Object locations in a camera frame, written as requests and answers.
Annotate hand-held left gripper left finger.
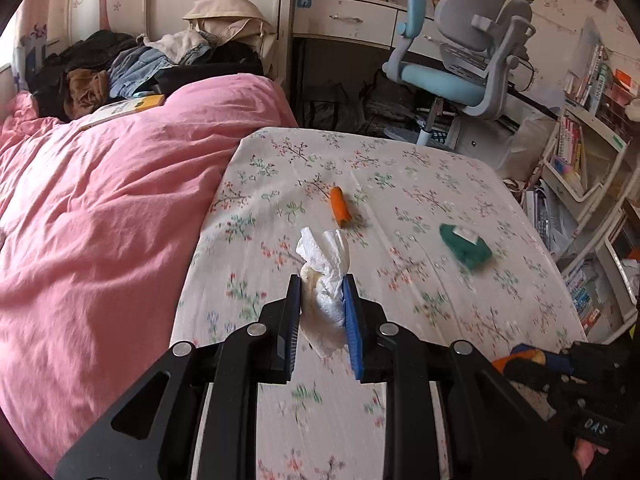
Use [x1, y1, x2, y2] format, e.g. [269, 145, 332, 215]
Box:
[54, 274, 303, 480]

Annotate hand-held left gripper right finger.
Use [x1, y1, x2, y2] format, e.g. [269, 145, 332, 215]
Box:
[342, 272, 583, 480]

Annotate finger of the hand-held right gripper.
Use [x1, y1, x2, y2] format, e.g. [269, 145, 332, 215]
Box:
[510, 344, 576, 375]
[502, 359, 561, 395]

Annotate large white tissue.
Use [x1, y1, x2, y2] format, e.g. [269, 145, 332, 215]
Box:
[295, 226, 352, 359]

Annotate person's right hand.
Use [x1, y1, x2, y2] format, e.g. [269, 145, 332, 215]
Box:
[572, 439, 609, 480]

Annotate row of colourful books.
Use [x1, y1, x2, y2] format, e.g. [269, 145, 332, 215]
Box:
[562, 260, 608, 333]

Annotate small orange peel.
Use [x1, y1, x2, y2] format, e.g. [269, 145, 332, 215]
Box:
[329, 186, 354, 227]

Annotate green packet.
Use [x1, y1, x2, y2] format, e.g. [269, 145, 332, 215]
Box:
[439, 223, 494, 274]

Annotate pile of papers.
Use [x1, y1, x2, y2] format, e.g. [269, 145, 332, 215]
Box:
[522, 185, 573, 261]

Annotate floral tablecloth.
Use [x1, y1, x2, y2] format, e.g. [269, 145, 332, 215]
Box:
[170, 127, 587, 480]

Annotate pink duvet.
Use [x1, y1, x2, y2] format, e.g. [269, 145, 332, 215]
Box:
[0, 74, 300, 476]

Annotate row of red-spined books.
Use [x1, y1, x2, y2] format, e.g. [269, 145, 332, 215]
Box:
[555, 117, 586, 181]

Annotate white shelf cart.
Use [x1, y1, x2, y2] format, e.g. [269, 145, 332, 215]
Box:
[540, 102, 640, 333]

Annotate black clothing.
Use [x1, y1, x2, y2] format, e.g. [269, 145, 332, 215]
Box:
[152, 40, 266, 96]

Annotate yellow white book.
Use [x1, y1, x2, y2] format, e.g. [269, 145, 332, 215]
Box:
[80, 94, 166, 132]

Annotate white garment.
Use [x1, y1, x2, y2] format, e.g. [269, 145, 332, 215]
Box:
[137, 29, 213, 66]

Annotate row of upright books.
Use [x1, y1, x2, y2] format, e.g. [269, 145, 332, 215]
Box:
[565, 42, 613, 111]

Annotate blue jeans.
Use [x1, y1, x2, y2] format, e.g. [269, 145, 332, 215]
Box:
[107, 46, 211, 98]

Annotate white desk with drawers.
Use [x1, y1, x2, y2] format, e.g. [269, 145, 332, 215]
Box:
[291, 0, 561, 126]

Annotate brown garment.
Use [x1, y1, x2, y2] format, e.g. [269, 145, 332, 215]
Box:
[65, 69, 111, 118]

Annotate beige pillow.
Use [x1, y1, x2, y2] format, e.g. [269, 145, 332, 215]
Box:
[182, 0, 277, 36]

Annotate black jacket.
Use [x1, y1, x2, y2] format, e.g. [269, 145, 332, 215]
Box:
[30, 30, 151, 121]

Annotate blue grey desk chair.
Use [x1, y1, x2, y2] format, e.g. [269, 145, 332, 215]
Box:
[381, 0, 537, 150]

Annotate blue printed cloth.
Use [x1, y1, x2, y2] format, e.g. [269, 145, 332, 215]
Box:
[14, 22, 48, 93]

